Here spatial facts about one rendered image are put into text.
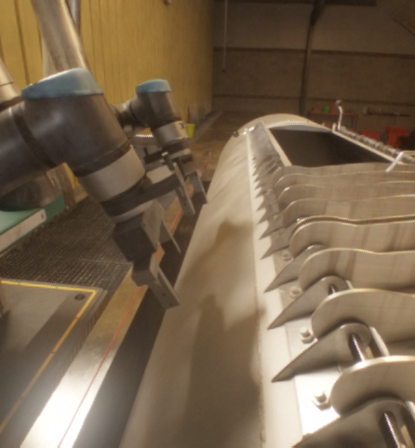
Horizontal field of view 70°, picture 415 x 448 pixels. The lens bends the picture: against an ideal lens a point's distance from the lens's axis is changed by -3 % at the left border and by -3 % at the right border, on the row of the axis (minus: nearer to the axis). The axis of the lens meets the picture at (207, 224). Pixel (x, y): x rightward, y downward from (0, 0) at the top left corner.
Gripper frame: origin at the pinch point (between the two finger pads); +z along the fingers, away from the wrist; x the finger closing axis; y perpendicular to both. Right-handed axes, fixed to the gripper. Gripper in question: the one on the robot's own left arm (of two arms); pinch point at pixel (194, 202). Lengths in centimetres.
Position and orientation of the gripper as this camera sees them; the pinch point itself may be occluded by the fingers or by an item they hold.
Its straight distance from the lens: 86.3
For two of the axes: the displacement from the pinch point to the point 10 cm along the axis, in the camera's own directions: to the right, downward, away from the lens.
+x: 2.5, -2.8, 9.3
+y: 9.0, -2.7, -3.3
